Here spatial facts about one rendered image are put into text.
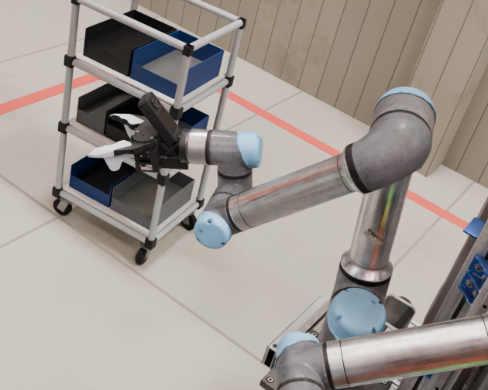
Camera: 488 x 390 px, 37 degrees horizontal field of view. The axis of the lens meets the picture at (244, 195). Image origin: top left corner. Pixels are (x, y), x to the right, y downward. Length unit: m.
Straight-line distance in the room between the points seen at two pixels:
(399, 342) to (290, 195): 0.36
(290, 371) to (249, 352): 1.64
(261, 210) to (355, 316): 0.30
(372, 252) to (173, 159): 0.46
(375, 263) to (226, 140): 0.41
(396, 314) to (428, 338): 0.83
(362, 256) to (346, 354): 0.44
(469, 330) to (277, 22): 3.67
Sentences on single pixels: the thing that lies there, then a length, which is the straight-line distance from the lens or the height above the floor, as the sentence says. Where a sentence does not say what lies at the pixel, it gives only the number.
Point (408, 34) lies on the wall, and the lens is 4.26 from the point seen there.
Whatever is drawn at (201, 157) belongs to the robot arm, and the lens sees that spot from 1.51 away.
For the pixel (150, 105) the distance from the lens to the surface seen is 1.50.
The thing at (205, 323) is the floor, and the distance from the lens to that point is 2.85.
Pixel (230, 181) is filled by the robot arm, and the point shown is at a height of 1.17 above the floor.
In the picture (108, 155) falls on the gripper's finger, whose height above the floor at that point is 1.17.
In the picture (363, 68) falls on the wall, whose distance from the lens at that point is 4.43.
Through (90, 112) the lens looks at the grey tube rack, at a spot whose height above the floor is 0.51.
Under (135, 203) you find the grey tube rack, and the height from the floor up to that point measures 0.19.
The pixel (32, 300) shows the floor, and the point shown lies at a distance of 2.84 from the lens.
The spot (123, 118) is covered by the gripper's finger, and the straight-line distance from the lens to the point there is 1.62.
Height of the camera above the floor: 2.02
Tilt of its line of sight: 35 degrees down
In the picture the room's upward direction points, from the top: 16 degrees clockwise
